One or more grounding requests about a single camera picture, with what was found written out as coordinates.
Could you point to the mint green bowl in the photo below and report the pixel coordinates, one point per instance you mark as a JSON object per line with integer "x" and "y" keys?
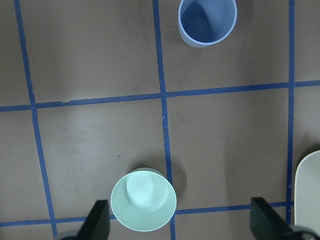
{"x": 143, "y": 200}

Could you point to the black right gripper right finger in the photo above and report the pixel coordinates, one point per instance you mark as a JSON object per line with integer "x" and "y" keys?
{"x": 266, "y": 224}

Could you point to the blue cup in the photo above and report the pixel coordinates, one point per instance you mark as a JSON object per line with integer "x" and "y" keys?
{"x": 202, "y": 23}

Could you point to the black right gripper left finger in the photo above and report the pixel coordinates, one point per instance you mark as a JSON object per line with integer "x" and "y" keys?
{"x": 97, "y": 223}

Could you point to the cream white toaster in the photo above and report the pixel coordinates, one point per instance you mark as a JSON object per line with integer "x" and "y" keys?
{"x": 307, "y": 192}

